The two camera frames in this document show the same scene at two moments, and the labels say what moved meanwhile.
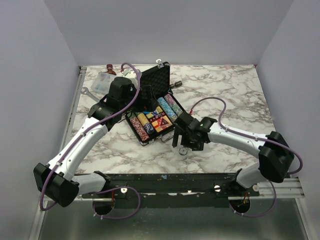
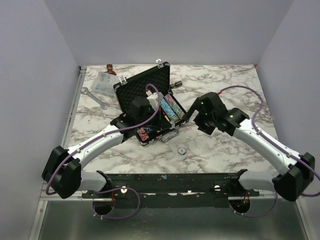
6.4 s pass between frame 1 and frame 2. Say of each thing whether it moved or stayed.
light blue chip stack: stayed
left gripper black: moved
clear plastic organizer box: stayed
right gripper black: moved
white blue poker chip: stayed
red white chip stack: stayed
